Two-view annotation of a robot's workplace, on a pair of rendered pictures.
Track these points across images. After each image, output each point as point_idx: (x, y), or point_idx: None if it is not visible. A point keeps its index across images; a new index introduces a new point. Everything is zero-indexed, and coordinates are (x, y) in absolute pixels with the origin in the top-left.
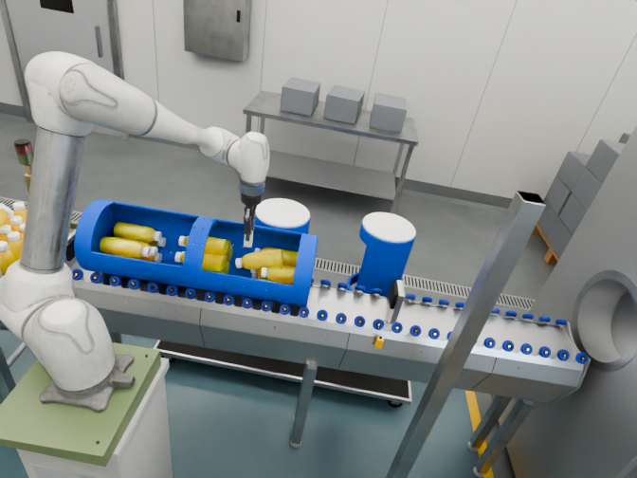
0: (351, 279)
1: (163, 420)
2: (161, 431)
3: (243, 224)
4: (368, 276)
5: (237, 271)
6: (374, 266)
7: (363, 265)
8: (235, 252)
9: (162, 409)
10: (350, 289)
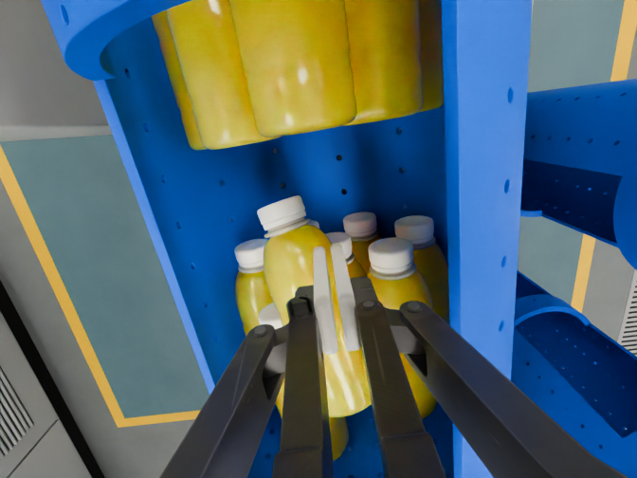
0: (561, 311)
1: (34, 130)
2: (38, 131)
3: (454, 227)
4: (538, 385)
5: (370, 150)
6: (557, 418)
7: (567, 389)
8: (434, 120)
9: (2, 131)
10: (526, 315)
